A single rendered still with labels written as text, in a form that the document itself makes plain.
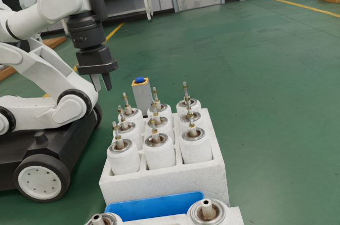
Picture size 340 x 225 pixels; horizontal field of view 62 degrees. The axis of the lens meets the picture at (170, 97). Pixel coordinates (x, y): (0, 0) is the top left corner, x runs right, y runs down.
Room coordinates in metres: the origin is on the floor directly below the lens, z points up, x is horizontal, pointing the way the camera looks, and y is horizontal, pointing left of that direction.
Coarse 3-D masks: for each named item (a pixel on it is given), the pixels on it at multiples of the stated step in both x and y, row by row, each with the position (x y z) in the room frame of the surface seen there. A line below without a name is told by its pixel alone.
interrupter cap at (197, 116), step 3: (195, 111) 0.91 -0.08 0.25; (183, 114) 0.91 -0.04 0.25; (186, 114) 0.90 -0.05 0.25; (195, 114) 0.89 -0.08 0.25; (198, 114) 0.89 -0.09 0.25; (180, 117) 0.89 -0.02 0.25; (183, 117) 0.88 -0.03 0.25; (186, 117) 0.89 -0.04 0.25; (195, 117) 0.87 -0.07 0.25; (198, 117) 0.86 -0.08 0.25; (183, 120) 0.86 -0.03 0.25; (186, 120) 0.86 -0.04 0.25; (195, 120) 0.85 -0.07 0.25
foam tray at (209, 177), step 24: (144, 120) 1.06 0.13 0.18; (216, 144) 0.79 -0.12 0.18; (144, 168) 0.74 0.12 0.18; (168, 168) 0.71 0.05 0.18; (192, 168) 0.69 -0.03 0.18; (216, 168) 0.68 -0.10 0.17; (120, 192) 0.70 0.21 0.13; (144, 192) 0.70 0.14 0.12; (168, 192) 0.69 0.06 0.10; (216, 192) 0.69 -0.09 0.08
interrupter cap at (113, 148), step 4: (124, 140) 0.81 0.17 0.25; (128, 140) 0.80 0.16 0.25; (112, 144) 0.80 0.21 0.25; (124, 144) 0.79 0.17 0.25; (128, 144) 0.78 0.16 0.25; (132, 144) 0.78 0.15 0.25; (112, 148) 0.77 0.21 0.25; (116, 148) 0.77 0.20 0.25; (120, 148) 0.77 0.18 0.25; (124, 148) 0.76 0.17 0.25; (128, 148) 0.75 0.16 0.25; (112, 152) 0.75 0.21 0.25; (116, 152) 0.74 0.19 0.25; (120, 152) 0.74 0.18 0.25
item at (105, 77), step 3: (102, 75) 0.76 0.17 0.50; (105, 75) 0.76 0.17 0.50; (108, 75) 0.78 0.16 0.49; (102, 78) 0.76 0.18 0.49; (105, 78) 0.76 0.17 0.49; (108, 78) 0.77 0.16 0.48; (105, 81) 0.76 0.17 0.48; (108, 81) 0.77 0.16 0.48; (105, 84) 0.76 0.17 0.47; (108, 84) 0.77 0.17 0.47; (111, 84) 0.78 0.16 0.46; (108, 87) 0.76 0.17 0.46; (111, 87) 0.78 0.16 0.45; (108, 90) 0.76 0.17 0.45
